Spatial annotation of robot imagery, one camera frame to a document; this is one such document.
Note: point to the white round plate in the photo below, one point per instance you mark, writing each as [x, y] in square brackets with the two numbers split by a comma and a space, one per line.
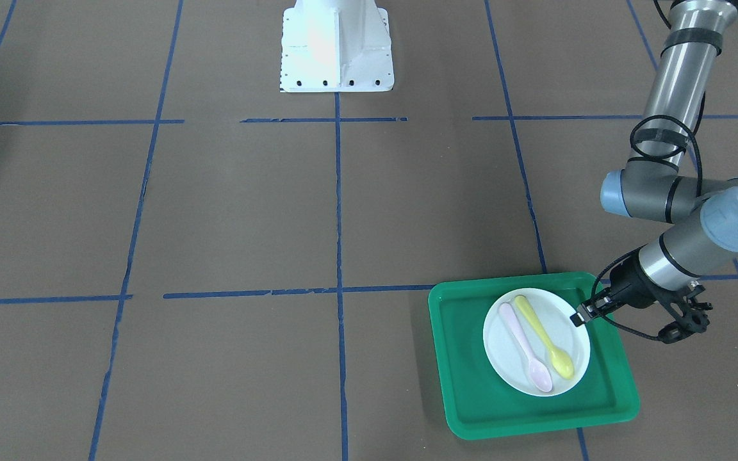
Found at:
[505, 357]

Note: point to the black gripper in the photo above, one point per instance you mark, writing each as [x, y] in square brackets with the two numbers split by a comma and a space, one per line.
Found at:
[630, 283]

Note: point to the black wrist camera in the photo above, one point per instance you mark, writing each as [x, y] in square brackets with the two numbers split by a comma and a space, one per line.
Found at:
[690, 316]

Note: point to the green plastic tray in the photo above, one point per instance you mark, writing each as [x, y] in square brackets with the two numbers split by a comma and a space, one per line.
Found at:
[479, 405]

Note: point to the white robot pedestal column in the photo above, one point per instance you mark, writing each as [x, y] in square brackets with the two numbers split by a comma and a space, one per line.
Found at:
[336, 46]

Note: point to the yellow plastic spoon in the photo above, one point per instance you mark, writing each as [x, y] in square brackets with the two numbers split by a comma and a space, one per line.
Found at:
[560, 360]

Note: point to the pink plastic spoon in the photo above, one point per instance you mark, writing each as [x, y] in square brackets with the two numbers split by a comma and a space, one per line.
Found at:
[536, 372]

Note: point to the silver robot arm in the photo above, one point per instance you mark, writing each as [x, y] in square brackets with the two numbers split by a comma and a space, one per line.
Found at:
[663, 181]

